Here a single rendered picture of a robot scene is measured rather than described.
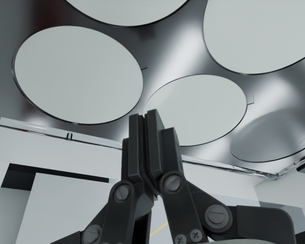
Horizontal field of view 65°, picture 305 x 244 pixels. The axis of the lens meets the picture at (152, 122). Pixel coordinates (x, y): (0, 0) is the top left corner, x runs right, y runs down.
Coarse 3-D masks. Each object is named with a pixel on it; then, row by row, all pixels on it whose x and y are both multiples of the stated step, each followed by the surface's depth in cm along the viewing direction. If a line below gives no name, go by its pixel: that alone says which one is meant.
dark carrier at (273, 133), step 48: (0, 0) 14; (48, 0) 15; (192, 0) 15; (0, 48) 17; (144, 48) 17; (192, 48) 18; (0, 96) 20; (144, 96) 21; (288, 96) 22; (240, 144) 28; (288, 144) 28
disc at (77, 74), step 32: (64, 32) 16; (96, 32) 16; (32, 64) 18; (64, 64) 18; (96, 64) 18; (128, 64) 18; (32, 96) 20; (64, 96) 20; (96, 96) 21; (128, 96) 21
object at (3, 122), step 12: (0, 120) 22; (12, 120) 22; (36, 132) 23; (48, 132) 24; (60, 132) 24; (72, 132) 24; (96, 144) 25; (108, 144) 26; (120, 144) 26; (216, 168) 31; (228, 168) 31; (240, 168) 32; (276, 180) 34
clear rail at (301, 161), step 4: (304, 156) 30; (300, 160) 31; (304, 160) 31; (292, 164) 32; (296, 164) 31; (300, 164) 31; (284, 168) 33; (288, 168) 32; (292, 168) 32; (280, 172) 33; (284, 172) 33; (288, 172) 33; (276, 176) 34; (280, 176) 33
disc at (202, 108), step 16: (176, 80) 20; (192, 80) 20; (208, 80) 20; (224, 80) 20; (160, 96) 21; (176, 96) 21; (192, 96) 21; (208, 96) 21; (224, 96) 22; (240, 96) 22; (144, 112) 23; (160, 112) 23; (176, 112) 23; (192, 112) 23; (208, 112) 23; (224, 112) 23; (240, 112) 23; (176, 128) 25; (192, 128) 25; (208, 128) 25; (224, 128) 25; (192, 144) 27
